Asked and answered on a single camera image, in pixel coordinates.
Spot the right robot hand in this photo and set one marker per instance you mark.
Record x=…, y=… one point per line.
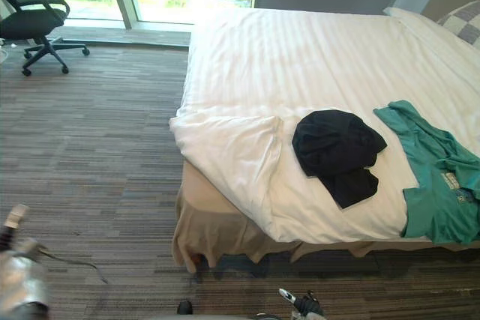
x=309, y=305

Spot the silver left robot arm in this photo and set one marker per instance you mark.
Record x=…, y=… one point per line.
x=22, y=282

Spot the beige bed skirt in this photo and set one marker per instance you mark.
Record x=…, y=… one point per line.
x=210, y=230

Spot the black crumpled cloth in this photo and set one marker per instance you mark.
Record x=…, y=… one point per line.
x=337, y=147

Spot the robot dark foot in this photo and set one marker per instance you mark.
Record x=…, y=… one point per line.
x=185, y=308

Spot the green printed t-shirt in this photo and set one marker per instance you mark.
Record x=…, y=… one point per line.
x=435, y=207

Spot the white striped duvet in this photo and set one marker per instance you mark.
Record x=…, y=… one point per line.
x=281, y=65

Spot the grey white checkered pillow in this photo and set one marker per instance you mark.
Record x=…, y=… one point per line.
x=463, y=20

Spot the black mesh office chair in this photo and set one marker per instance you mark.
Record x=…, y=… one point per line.
x=26, y=22

